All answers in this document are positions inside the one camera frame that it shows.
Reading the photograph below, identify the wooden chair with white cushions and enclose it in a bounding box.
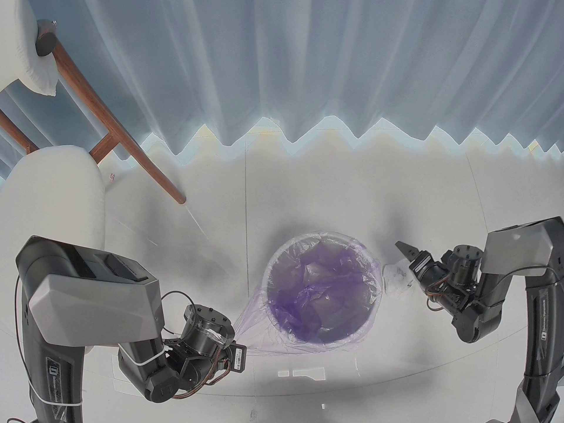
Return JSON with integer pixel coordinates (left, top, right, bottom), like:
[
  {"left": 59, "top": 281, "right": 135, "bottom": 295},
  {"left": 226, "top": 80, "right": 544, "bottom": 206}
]
[{"left": 0, "top": 0, "right": 188, "bottom": 338}]

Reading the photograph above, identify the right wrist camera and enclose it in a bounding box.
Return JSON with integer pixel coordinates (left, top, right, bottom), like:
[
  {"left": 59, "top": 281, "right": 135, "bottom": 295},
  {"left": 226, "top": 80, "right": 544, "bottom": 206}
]
[{"left": 413, "top": 251, "right": 438, "bottom": 281}]

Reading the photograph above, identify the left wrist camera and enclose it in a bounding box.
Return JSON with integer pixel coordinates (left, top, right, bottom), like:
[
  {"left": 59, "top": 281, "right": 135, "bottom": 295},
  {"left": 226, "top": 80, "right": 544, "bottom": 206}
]
[{"left": 229, "top": 343, "right": 247, "bottom": 374}]

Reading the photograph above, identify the crumpled white paper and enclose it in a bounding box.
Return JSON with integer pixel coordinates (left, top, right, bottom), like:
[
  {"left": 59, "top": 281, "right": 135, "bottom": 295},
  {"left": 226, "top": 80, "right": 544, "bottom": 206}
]
[{"left": 382, "top": 259, "right": 416, "bottom": 297}]

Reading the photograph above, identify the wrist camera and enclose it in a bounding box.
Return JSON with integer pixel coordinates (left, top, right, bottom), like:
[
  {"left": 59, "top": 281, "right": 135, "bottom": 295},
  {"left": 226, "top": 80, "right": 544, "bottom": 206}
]
[
  {"left": 229, "top": 343, "right": 247, "bottom": 374},
  {"left": 413, "top": 251, "right": 438, "bottom": 281}
]

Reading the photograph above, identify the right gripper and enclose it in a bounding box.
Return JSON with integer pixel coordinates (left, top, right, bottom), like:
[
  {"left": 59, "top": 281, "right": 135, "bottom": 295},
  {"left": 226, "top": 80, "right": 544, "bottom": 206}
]
[{"left": 395, "top": 241, "right": 454, "bottom": 301}]

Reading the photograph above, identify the white trash bin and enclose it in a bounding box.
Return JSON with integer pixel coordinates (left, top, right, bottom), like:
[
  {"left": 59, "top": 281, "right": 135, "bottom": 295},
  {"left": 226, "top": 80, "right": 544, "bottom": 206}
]
[{"left": 261, "top": 232, "right": 380, "bottom": 347}]

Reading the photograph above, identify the purple plastic bag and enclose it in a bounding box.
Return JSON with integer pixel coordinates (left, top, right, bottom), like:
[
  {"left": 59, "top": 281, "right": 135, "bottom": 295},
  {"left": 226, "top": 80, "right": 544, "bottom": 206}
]
[{"left": 232, "top": 229, "right": 382, "bottom": 354}]

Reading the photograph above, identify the black cable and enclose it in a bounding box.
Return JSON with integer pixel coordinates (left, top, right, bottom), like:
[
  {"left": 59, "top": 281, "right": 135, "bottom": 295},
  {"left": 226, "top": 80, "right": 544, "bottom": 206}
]
[
  {"left": 160, "top": 290, "right": 197, "bottom": 329},
  {"left": 13, "top": 273, "right": 33, "bottom": 384}
]

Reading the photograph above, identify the pale blue curtain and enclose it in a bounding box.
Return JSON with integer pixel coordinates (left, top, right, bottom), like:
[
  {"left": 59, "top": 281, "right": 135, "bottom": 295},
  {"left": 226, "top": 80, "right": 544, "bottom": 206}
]
[{"left": 0, "top": 0, "right": 564, "bottom": 182}]

